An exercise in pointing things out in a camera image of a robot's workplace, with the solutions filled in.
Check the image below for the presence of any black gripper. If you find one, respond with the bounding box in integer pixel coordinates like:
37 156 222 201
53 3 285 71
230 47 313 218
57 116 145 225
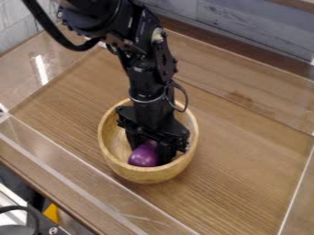
115 102 190 165

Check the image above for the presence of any purple toy eggplant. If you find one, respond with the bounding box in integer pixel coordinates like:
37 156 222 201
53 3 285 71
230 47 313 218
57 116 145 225
127 140 158 167

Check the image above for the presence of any brown wooden bowl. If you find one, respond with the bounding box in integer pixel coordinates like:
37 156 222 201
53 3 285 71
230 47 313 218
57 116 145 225
98 98 201 184

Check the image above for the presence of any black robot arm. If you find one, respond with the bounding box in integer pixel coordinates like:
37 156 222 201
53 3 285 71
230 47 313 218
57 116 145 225
59 0 190 164

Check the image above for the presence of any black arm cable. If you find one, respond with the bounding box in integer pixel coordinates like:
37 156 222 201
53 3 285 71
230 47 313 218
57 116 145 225
23 0 103 52

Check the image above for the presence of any black cable bottom left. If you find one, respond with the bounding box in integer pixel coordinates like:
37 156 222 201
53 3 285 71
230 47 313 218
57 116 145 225
0 205 42 235

